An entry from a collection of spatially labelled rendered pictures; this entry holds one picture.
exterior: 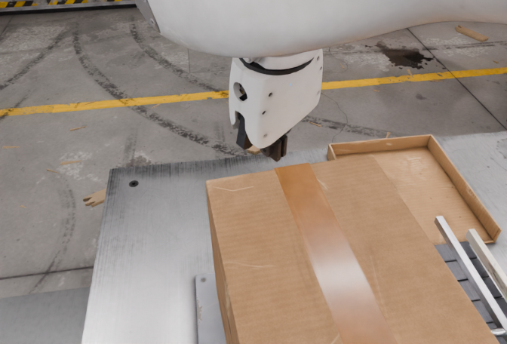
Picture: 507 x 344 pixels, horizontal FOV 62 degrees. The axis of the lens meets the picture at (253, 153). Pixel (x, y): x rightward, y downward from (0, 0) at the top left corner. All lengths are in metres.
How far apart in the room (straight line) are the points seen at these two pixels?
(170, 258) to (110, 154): 1.63
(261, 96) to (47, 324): 0.59
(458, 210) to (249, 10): 0.84
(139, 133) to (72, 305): 1.78
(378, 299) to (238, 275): 0.15
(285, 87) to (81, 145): 2.19
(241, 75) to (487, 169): 0.84
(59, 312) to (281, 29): 0.71
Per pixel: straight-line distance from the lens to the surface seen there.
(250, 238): 0.50
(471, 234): 0.86
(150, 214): 0.93
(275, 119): 0.42
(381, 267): 0.50
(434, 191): 1.03
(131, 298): 0.82
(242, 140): 0.45
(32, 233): 2.17
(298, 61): 0.37
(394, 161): 1.07
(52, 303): 0.86
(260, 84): 0.38
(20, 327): 0.86
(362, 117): 2.65
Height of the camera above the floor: 1.52
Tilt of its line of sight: 41 degrees down
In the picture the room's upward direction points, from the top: straight up
